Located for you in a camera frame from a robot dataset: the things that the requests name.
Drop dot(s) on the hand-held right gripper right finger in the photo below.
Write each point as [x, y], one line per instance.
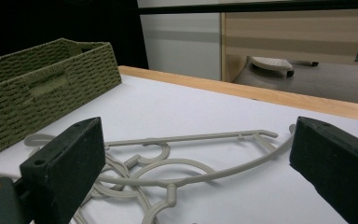
[338, 155]

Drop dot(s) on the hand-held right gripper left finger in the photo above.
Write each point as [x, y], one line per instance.
[65, 168]

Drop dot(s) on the beige plastic clothes hanger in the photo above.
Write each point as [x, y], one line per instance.
[34, 139]
[199, 137]
[165, 152]

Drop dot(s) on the green woven basket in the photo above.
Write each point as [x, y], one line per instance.
[74, 77]

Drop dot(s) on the office chair base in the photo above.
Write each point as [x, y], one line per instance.
[270, 63]

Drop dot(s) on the light wooden desk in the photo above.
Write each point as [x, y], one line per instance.
[292, 31]

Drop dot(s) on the white table sheet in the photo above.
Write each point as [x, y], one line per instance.
[199, 102]

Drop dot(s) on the black curtain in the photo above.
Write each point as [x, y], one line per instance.
[59, 18]

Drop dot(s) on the white cabinet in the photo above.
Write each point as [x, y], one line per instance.
[180, 46]

